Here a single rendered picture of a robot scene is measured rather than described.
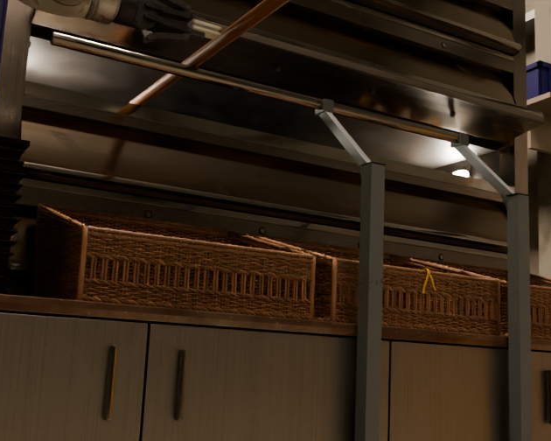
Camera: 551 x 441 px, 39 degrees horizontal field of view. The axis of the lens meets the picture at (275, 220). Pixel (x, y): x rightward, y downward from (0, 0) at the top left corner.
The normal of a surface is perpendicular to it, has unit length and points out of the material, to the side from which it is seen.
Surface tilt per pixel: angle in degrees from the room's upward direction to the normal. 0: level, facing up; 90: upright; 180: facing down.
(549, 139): 90
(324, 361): 90
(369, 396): 90
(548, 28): 90
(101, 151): 70
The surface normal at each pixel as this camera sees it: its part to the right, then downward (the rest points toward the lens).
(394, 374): 0.51, -0.14
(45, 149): 0.49, -0.46
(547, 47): -0.88, -0.13
